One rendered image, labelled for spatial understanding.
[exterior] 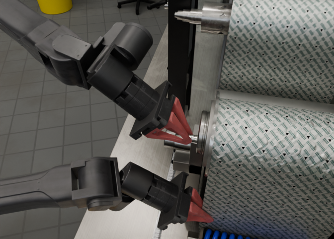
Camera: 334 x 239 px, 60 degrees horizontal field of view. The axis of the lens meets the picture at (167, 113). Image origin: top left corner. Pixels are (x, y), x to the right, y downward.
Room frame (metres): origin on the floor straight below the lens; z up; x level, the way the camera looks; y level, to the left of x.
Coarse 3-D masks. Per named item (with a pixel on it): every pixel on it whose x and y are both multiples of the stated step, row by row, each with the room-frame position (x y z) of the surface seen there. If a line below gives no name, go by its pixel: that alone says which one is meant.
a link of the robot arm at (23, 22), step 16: (0, 0) 0.48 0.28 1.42; (16, 0) 0.48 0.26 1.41; (0, 16) 0.45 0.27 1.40; (16, 16) 0.45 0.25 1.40; (32, 16) 0.45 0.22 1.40; (16, 32) 0.42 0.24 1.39; (32, 32) 0.41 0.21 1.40; (48, 32) 0.41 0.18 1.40; (64, 32) 0.41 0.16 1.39; (32, 48) 0.40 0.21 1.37; (48, 48) 0.38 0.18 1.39; (48, 64) 0.40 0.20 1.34; (64, 64) 0.36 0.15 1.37; (64, 80) 0.38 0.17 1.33; (80, 80) 0.38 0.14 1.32
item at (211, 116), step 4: (212, 100) 0.36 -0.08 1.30; (212, 104) 0.34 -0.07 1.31; (212, 108) 0.33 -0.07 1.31; (212, 112) 0.32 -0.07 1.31; (212, 116) 0.31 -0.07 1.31; (212, 120) 0.31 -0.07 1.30; (208, 124) 0.30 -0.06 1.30; (208, 128) 0.30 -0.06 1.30; (208, 132) 0.29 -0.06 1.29; (208, 136) 0.29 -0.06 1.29; (208, 140) 0.28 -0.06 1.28; (208, 144) 0.28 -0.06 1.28; (204, 148) 0.28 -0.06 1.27; (208, 148) 0.28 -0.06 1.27; (204, 152) 0.28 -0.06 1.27; (204, 156) 0.27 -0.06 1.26; (204, 160) 0.27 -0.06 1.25; (204, 164) 0.28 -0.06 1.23
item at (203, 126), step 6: (204, 114) 0.34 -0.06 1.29; (204, 120) 0.32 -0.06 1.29; (204, 126) 0.32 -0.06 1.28; (198, 132) 0.31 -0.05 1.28; (204, 132) 0.31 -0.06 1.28; (198, 138) 0.30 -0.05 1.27; (204, 138) 0.30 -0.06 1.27; (198, 144) 0.30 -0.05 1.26; (204, 144) 0.30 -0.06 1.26; (198, 150) 0.30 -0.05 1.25
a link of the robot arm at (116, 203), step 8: (112, 160) 0.31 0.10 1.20; (112, 168) 0.30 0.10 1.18; (112, 176) 0.29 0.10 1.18; (120, 184) 0.27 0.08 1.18; (120, 192) 0.26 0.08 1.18; (88, 200) 0.24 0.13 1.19; (96, 200) 0.23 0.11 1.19; (104, 200) 0.24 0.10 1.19; (112, 200) 0.24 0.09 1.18; (120, 200) 0.24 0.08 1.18; (128, 200) 0.28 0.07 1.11; (88, 208) 0.23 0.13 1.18; (96, 208) 0.23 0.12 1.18; (104, 208) 0.23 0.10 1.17; (112, 208) 0.28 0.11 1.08; (120, 208) 0.28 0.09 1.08
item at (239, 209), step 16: (208, 192) 0.26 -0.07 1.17; (224, 192) 0.26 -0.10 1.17; (240, 192) 0.25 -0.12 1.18; (256, 192) 0.25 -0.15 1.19; (208, 208) 0.26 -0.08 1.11; (224, 208) 0.26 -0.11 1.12; (240, 208) 0.25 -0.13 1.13; (256, 208) 0.25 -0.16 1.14; (272, 208) 0.24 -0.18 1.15; (288, 208) 0.24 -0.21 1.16; (304, 208) 0.23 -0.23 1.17; (320, 208) 0.23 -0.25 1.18; (208, 224) 0.26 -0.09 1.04; (224, 224) 0.26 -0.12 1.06; (240, 224) 0.25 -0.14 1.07; (256, 224) 0.24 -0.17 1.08; (272, 224) 0.24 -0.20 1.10; (288, 224) 0.23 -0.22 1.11; (304, 224) 0.23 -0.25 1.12; (320, 224) 0.22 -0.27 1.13
